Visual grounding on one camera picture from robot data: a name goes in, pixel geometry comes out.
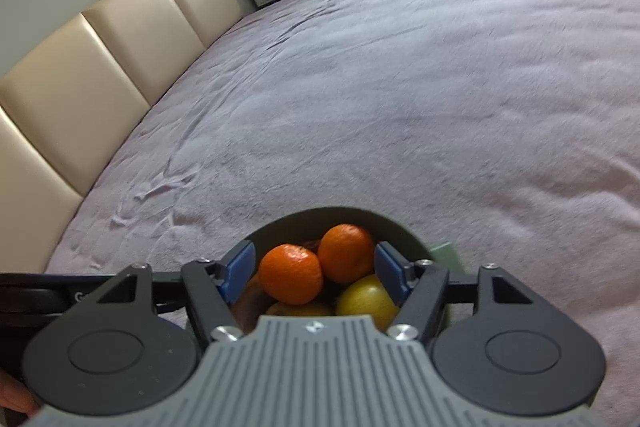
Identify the left human hand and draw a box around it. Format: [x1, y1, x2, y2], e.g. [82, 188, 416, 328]
[0, 371, 39, 416]

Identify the dark green bowl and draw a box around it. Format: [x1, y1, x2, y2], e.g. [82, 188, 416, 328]
[246, 207, 464, 273]

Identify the cream padded headboard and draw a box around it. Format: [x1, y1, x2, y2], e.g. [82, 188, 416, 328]
[1, 0, 242, 273]

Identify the orange mandarin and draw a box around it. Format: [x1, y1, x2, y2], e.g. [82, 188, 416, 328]
[318, 225, 375, 285]
[257, 244, 323, 306]

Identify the overripe brown banana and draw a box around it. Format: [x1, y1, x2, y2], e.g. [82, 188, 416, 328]
[231, 274, 272, 334]

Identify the lilac bed blanket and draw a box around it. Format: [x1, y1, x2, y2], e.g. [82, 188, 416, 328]
[48, 0, 639, 426]

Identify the yellow green apple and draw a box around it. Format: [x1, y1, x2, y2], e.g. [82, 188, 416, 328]
[265, 303, 334, 317]
[335, 274, 399, 333]

